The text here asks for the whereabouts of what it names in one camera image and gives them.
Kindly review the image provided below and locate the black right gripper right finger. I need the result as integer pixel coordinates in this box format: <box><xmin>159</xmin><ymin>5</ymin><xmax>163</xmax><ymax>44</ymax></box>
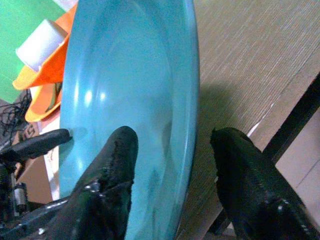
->
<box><xmin>210</xmin><ymin>127</ymin><xmax>320</xmax><ymax>240</ymax></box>

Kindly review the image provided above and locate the blue plastic plate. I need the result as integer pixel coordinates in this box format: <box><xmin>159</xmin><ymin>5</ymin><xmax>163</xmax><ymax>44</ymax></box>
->
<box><xmin>58</xmin><ymin>0</ymin><xmax>201</xmax><ymax>240</ymax></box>

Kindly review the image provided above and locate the small orange plastic bowl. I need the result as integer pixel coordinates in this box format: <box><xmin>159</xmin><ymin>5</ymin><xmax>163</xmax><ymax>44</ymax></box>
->
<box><xmin>24</xmin><ymin>81</ymin><xmax>63</xmax><ymax>123</ymax></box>

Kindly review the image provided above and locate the large orange plastic plate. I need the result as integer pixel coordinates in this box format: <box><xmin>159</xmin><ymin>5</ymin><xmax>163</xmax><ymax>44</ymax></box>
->
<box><xmin>12</xmin><ymin>3</ymin><xmax>78</xmax><ymax>91</ymax></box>

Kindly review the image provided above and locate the black metal table frame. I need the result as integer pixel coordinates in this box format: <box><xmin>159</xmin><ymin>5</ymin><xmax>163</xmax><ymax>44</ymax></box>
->
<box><xmin>207</xmin><ymin>71</ymin><xmax>320</xmax><ymax>236</ymax></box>

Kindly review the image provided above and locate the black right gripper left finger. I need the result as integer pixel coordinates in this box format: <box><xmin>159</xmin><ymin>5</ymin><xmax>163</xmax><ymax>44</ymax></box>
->
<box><xmin>47</xmin><ymin>125</ymin><xmax>139</xmax><ymax>240</ymax></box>

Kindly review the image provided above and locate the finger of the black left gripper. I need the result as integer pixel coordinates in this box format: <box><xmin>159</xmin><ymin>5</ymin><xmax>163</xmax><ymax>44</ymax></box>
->
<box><xmin>0</xmin><ymin>128</ymin><xmax>74</xmax><ymax>161</ymax></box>

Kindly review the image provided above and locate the brown cardboard box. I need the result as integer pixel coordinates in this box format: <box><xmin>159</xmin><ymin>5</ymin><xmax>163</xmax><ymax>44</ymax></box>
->
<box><xmin>13</xmin><ymin>120</ymin><xmax>54</xmax><ymax>204</ymax></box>

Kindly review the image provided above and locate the white paper cup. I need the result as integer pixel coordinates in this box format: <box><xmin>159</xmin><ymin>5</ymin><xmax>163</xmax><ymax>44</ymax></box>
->
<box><xmin>15</xmin><ymin>19</ymin><xmax>69</xmax><ymax>72</ymax></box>
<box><xmin>53</xmin><ymin>0</ymin><xmax>80</xmax><ymax>12</ymax></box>

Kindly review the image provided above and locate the green table mat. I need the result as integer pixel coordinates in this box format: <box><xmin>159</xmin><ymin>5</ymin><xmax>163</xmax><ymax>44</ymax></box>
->
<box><xmin>0</xmin><ymin>0</ymin><xmax>66</xmax><ymax>103</ymax></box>

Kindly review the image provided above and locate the black tangled cable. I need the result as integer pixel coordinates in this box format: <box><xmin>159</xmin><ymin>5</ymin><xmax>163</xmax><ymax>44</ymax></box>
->
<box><xmin>0</xmin><ymin>89</ymin><xmax>32</xmax><ymax>141</ymax></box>

